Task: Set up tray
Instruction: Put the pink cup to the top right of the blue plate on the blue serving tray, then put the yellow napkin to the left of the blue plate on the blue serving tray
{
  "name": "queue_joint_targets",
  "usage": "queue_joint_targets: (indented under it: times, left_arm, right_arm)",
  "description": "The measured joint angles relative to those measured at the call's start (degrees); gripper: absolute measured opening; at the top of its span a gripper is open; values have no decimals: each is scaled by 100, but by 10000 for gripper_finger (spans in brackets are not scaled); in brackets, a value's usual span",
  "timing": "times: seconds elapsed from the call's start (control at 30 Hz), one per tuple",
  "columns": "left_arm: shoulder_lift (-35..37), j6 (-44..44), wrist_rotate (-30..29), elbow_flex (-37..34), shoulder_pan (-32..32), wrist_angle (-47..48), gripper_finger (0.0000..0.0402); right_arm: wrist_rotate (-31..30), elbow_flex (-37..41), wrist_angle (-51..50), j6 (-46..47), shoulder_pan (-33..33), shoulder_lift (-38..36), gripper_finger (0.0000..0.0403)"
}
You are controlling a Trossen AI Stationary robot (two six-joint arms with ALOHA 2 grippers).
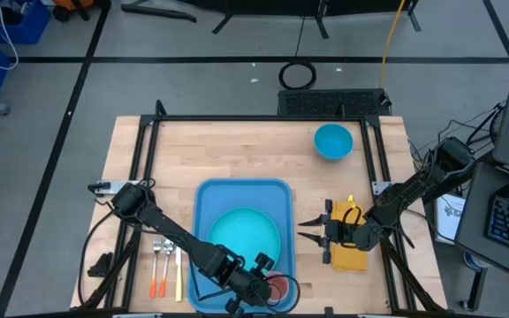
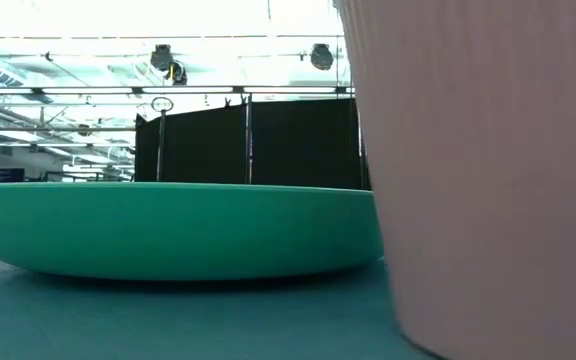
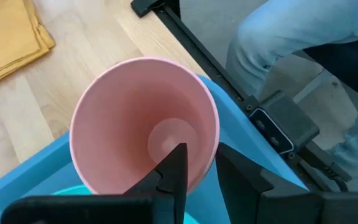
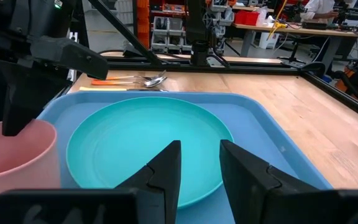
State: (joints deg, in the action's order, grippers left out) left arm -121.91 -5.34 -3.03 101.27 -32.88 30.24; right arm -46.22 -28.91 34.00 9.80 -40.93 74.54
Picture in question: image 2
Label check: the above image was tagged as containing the long ceiling light rail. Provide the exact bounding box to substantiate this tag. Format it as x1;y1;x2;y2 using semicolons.
0;85;355;97

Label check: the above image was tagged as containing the pink plastic cup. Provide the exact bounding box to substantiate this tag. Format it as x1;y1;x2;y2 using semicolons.
336;0;576;360

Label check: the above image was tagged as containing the blue plastic tray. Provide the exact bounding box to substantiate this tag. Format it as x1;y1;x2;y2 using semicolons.
0;242;442;360

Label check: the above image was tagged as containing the black room divider screen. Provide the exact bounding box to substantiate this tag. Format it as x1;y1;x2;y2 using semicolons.
133;97;372;191

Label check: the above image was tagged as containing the turquoise round plate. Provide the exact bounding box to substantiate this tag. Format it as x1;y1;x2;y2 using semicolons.
0;181;385;282

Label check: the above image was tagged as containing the dark computer monitor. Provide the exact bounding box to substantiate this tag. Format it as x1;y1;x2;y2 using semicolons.
0;167;26;183

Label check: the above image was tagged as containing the black stand with ring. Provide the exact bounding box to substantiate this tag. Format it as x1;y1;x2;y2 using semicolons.
150;96;175;183

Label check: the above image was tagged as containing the black ceiling spotlight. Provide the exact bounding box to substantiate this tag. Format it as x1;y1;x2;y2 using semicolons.
309;43;335;72
149;44;189;87

